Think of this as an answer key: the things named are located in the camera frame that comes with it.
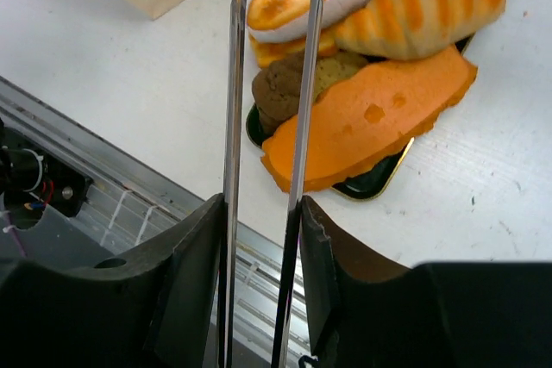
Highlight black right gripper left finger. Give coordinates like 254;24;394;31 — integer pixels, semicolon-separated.
1;194;224;367

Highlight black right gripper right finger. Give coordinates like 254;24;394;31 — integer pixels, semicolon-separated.
300;197;551;367

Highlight brown chocolate croissant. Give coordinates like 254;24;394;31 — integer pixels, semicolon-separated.
252;52;304;135

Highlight golden croissant front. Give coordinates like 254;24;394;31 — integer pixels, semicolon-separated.
334;0;506;60

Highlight metal tongs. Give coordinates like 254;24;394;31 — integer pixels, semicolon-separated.
216;0;323;367

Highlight large orange flat bread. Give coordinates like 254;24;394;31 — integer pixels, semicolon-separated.
261;47;478;192

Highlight yellow-green bread slice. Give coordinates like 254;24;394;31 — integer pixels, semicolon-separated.
313;51;368;101

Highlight aluminium frame rail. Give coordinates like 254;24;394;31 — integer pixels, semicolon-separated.
0;77;311;368

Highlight left black motor mount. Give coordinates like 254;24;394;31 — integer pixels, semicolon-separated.
1;126;92;233

